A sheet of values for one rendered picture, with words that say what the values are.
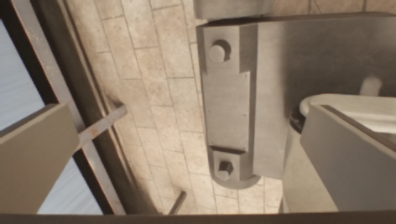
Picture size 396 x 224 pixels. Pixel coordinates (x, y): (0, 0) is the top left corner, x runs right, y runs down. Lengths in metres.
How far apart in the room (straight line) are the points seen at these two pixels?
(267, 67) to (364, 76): 0.20
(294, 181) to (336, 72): 0.29
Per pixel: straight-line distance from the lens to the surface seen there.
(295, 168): 0.34
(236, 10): 0.49
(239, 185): 0.73
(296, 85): 0.54
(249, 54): 0.50
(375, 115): 0.42
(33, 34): 0.89
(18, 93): 0.85
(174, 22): 0.77
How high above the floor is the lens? 0.67
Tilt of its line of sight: 53 degrees down
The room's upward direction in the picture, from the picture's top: 141 degrees counter-clockwise
